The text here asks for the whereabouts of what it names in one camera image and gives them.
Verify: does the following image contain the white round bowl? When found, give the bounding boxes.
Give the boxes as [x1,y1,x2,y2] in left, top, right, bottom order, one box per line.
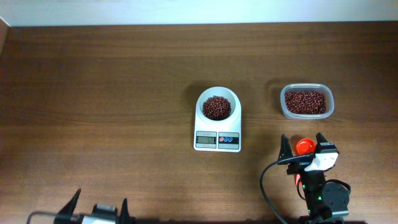
[197,86,241,121]

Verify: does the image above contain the orange measuring scoop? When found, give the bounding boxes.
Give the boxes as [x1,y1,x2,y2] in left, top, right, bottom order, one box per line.
[294,138,317,187]

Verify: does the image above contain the white digital kitchen scale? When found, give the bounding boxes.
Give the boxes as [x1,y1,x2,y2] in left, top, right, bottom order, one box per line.
[193,86,242,152]

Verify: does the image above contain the clear plastic bean container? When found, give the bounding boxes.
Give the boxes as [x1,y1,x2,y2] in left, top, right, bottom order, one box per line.
[280,83,335,119]

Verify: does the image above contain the red adzuki beans in container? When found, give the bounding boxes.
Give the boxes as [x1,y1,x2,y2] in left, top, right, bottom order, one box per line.
[284,91,326,115]

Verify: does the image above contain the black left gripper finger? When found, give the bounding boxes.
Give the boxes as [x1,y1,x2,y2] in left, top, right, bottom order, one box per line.
[58,189,81,215]
[119,198,129,223]

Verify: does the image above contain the red beans in bowl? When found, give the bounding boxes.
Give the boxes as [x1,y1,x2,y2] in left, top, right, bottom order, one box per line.
[203,96,231,121]

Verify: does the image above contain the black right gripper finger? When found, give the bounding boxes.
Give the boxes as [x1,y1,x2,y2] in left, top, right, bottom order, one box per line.
[277,134,293,165]
[315,133,327,152]

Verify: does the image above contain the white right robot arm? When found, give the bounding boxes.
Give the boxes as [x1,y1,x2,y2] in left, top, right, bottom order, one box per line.
[277,133,351,223]

